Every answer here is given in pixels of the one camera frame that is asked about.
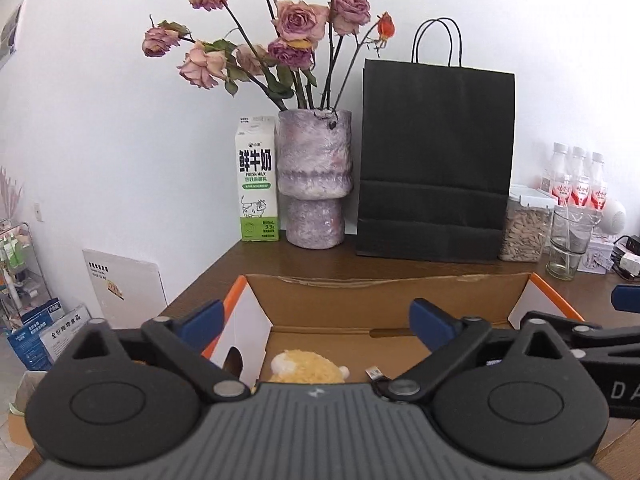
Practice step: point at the milk carton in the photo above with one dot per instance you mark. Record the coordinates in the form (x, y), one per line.
(255, 150)

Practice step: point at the water bottle middle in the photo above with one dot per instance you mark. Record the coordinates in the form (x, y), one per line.
(579, 179)

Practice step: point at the red cardboard box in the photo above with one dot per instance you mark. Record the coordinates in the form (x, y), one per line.
(360, 324)

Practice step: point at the water bottle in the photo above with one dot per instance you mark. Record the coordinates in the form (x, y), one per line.
(555, 179)
(598, 189)
(579, 179)

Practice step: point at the white power adapter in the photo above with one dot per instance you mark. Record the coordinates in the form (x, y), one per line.
(630, 263)

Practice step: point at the blue white boxes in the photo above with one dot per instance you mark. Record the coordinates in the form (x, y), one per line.
(45, 333)

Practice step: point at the black paper bag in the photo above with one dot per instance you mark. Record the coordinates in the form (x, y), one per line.
(436, 158)

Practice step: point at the white round speaker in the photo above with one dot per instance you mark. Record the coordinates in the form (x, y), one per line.
(613, 220)

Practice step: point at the water bottle right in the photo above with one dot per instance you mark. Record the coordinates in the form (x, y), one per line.
(598, 189)

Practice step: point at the purple ceramic vase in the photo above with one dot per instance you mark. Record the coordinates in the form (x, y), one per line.
(314, 173)

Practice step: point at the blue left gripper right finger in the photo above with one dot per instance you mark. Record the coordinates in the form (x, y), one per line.
(432, 326)

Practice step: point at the seed storage container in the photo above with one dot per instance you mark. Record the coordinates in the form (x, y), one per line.
(528, 223)

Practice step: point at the yellow white plush sheep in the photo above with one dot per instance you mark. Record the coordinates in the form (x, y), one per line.
(306, 367)

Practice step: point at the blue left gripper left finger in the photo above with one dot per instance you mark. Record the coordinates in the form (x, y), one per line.
(200, 328)

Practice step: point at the water bottle left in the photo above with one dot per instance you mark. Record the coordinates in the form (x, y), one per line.
(555, 179)

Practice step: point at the white leaning board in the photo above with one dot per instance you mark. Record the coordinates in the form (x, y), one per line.
(129, 291)

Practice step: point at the glass cup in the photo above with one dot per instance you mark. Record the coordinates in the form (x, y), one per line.
(569, 239)

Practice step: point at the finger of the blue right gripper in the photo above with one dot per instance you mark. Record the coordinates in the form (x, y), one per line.
(626, 298)

